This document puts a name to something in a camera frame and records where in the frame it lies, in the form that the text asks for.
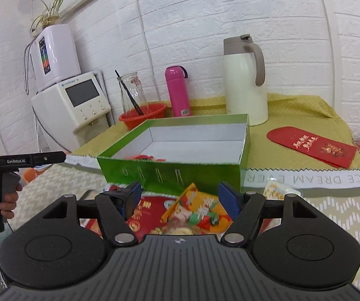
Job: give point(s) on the pink insulated bottle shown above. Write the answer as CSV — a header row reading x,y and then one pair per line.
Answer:
x,y
177,92

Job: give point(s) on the small red packet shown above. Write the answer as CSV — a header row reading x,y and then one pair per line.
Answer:
x,y
144,157

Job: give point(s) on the potted green plant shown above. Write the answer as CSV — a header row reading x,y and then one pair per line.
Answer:
x,y
52,12

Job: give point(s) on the person's left hand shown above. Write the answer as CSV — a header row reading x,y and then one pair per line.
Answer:
x,y
10,202

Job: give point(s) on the beige water dispenser with screen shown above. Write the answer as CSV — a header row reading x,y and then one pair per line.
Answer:
x,y
61,116

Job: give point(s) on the red envelope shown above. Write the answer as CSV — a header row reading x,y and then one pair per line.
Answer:
x,y
308,145

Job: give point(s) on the yellow-green tablecloth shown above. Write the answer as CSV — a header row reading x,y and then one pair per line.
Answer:
x,y
292,113

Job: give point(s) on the orange plastic object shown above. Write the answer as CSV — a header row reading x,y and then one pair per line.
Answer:
x,y
29,175

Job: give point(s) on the green cardboard box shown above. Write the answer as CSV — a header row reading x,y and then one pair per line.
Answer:
x,y
173,173

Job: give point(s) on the beige herringbone cloth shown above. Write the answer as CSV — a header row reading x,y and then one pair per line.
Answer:
x,y
339,213

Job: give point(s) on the small clear snack packet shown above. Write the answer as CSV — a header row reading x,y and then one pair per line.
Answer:
x,y
278,191

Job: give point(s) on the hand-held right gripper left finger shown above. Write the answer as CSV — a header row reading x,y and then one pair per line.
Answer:
x,y
133,195

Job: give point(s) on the white wall pipe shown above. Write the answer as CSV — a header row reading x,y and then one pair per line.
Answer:
x,y
329,37

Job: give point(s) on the red plastic bowl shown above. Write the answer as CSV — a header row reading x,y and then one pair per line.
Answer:
x,y
154,114

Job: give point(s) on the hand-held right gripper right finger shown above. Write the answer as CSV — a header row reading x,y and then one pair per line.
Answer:
x,y
228,198

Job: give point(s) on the white water purifier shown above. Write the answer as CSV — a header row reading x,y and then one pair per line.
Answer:
x,y
62,59

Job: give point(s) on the orange snack packet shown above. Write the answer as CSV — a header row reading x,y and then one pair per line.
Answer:
x,y
198,207

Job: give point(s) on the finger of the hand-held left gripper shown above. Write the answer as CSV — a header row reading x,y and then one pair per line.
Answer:
x,y
50,157

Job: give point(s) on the cream thermos jug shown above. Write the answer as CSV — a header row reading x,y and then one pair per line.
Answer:
x,y
244,91

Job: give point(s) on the red nut packet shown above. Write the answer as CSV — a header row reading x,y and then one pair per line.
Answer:
x,y
147,218

